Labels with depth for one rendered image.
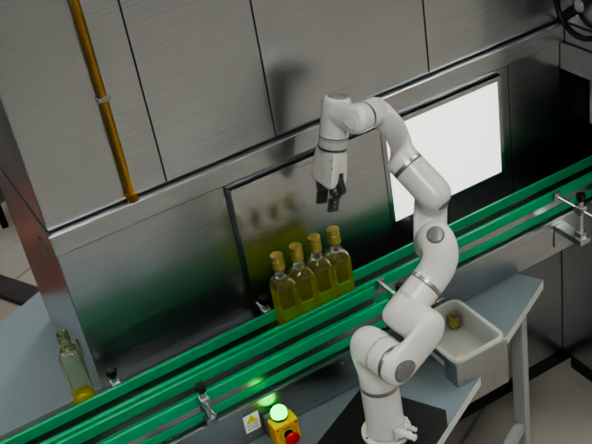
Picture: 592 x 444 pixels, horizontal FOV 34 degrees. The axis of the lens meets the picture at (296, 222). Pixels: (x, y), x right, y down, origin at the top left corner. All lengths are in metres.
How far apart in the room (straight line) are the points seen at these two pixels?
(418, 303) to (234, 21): 0.81
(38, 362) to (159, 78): 1.11
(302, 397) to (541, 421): 1.25
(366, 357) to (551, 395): 1.56
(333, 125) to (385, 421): 0.73
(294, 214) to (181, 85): 0.51
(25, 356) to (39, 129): 1.04
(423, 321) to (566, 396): 1.57
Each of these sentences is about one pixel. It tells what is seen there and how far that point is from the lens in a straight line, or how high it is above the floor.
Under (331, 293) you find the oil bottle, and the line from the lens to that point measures 2.69.
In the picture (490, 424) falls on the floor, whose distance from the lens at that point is 3.65.
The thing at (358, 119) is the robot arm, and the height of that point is 1.51.
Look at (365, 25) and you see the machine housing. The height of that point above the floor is 1.61.
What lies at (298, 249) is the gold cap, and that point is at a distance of 2.57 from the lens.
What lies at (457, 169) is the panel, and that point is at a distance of 2.98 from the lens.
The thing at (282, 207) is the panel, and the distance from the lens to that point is 2.66.
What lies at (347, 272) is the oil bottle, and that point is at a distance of 2.68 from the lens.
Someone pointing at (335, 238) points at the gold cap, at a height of 1.14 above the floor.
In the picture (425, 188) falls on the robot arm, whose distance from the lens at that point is 2.36.
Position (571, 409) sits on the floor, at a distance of 3.71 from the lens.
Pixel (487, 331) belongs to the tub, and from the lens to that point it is 2.77.
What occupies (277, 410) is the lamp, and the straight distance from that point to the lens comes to 2.56.
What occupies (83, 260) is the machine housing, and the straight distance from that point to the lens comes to 2.51.
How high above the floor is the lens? 2.61
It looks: 33 degrees down
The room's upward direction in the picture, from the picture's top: 11 degrees counter-clockwise
